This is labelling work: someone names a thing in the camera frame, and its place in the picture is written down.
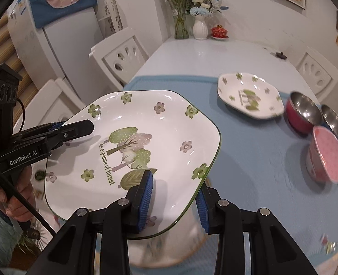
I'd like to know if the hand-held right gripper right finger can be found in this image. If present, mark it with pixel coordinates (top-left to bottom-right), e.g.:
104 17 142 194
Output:
195 185 320 275

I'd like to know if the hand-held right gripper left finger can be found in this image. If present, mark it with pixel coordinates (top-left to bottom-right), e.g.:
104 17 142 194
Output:
38 170 155 275

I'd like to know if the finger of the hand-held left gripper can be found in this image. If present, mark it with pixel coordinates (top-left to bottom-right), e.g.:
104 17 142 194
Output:
44 119 95 149
13 122 70 142

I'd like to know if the floral white plate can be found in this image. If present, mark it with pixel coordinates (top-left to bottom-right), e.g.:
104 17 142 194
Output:
44 90 221 239
33 160 215 268
217 72 284 120

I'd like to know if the red steel bowl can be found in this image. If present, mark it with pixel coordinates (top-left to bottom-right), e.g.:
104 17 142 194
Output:
283 91 323 135

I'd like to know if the pink patterned bowl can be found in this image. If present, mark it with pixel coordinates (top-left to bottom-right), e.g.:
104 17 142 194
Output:
306 125 338 184

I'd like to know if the stainless steel bowl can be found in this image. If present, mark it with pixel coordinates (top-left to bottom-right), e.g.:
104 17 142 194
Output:
321 104 338 138

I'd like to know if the person's left hand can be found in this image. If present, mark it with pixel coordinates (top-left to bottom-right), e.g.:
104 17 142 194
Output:
0 166 33 221

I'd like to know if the beige striped curtain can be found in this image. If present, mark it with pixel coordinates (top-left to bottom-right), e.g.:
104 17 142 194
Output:
0 13 35 98

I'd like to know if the light blue table mat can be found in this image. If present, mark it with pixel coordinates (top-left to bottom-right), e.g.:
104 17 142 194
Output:
47 75 338 275

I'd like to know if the white refrigerator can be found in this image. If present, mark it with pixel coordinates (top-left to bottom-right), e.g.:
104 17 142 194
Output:
7 0 105 104

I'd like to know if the blue refrigerator cover cloth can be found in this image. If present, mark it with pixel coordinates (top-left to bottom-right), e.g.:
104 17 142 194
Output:
26 0 98 28

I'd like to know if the white patterned hanging cloth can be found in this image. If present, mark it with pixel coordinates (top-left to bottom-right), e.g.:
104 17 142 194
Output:
96 0 126 33

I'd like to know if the glass vase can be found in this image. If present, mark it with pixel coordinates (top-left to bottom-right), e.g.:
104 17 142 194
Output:
173 4 190 39

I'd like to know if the white ribbed vase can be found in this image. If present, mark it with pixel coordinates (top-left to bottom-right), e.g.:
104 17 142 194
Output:
192 17 208 40

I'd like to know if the red lidded cup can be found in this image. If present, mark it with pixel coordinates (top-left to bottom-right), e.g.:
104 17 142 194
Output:
210 24 229 40

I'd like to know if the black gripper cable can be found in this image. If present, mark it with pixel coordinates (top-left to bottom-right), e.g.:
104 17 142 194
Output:
0 159 57 235

